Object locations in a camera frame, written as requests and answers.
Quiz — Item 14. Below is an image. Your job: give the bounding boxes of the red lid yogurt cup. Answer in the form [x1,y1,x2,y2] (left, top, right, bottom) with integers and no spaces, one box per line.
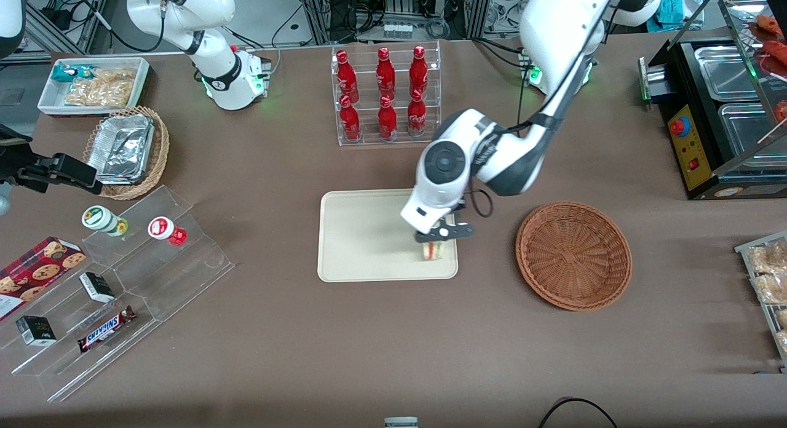
[148,216,188,247]

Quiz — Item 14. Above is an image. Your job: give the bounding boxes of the steel warmer pan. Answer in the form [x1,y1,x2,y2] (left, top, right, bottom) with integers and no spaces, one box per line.
[718,102,787,157]
[694,45,763,103]

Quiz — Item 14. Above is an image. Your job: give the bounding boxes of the small black box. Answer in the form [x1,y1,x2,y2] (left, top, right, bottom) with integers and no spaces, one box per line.
[15,315,57,347]
[79,272,116,304]

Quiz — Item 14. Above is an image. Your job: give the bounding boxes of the round brown wicker basket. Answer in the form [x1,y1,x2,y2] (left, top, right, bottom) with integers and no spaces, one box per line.
[515,201,633,312]

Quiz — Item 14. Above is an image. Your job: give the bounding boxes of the black food warmer, yellow panel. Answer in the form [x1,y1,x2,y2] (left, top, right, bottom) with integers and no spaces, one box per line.
[638,0,787,201]

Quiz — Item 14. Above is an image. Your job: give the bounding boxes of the teal snack packet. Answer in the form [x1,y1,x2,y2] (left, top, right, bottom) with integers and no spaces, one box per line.
[51,64,94,83]

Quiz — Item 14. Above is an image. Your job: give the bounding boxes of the green lid yogurt cup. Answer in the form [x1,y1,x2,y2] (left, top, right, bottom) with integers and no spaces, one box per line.
[82,205,129,238]

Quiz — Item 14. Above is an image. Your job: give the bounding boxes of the grey pastry rack tray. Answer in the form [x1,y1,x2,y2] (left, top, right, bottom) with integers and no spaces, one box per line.
[734,231,787,375]

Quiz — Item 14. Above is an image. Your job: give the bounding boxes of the stacked foil trays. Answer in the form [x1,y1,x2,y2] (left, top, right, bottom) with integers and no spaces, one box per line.
[86,113,156,186]

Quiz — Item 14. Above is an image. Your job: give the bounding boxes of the clear bag of crackers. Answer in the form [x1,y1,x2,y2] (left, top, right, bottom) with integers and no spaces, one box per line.
[65,79,135,107]
[89,68,137,87]

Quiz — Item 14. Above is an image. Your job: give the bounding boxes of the light wicker basket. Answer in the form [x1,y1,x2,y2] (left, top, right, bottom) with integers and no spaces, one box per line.
[83,106,170,201]

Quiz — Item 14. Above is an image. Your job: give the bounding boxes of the clear acrylic stepped display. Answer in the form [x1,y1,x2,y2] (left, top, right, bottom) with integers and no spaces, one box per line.
[0,185,235,404]

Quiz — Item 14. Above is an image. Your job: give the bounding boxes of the red cola bottle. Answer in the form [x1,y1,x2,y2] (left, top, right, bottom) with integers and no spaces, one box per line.
[407,90,427,138]
[409,45,429,97]
[376,47,396,100]
[336,50,360,103]
[339,96,362,143]
[378,96,398,141]

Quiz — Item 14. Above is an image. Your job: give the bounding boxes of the snickers chocolate bar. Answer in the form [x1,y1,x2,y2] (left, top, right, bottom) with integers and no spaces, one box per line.
[77,305,137,354]

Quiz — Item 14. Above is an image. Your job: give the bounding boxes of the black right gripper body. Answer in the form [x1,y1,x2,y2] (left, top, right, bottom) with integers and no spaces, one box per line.
[0,124,33,184]

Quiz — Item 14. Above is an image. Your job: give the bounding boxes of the red cookie box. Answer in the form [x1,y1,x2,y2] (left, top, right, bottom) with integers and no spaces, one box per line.
[0,236,87,322]

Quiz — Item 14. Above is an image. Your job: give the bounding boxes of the cream plastic tray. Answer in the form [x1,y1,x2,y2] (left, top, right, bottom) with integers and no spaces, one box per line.
[317,189,459,283]

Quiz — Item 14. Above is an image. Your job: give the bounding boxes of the white plastic snack tub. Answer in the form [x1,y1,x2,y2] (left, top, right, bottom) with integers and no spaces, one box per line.
[38,57,151,117]

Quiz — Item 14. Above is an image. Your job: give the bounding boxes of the clear acrylic bottle rack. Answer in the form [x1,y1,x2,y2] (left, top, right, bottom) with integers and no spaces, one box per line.
[331,41,443,148]

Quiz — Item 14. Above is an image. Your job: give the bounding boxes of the teal plastic bag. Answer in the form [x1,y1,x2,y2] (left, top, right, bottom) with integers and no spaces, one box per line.
[653,0,703,33]

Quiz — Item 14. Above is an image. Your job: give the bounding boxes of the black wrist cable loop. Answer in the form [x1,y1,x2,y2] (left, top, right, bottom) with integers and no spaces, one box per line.
[464,185,494,218]

